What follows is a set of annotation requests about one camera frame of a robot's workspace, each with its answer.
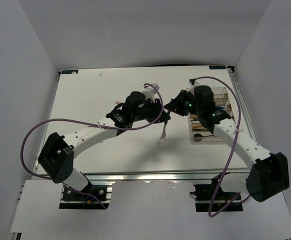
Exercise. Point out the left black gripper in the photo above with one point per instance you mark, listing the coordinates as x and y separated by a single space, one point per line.
157 110

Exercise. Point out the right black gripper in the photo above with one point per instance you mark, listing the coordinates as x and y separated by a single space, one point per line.
176 105

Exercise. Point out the green handled fork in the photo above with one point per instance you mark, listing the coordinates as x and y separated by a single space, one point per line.
163 135

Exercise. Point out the black spoon short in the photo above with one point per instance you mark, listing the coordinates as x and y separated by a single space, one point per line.
203 138

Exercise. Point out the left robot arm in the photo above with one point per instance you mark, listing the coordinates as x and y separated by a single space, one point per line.
59 151

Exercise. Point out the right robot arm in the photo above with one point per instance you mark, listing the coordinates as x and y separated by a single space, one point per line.
268 172

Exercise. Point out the clear plastic organizer tray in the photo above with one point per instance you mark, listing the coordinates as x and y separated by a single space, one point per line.
221 98

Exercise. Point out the right blue corner label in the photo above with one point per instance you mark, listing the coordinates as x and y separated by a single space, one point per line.
217 67

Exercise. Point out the blue corner label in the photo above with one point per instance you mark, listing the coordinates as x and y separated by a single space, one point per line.
69 72
217 67

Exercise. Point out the left blue corner label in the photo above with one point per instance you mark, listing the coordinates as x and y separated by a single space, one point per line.
69 72

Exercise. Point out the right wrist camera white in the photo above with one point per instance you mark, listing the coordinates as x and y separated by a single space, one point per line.
190 91

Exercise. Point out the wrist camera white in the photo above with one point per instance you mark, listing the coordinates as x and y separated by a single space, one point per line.
150 91
190 91

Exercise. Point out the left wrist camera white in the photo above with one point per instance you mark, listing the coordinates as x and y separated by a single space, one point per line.
150 91

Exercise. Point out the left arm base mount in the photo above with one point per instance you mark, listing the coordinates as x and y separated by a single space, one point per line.
96 197

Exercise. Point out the aluminium table rail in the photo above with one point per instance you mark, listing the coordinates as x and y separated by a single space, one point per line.
146 176

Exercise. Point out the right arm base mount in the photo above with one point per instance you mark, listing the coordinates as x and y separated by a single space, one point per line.
203 193

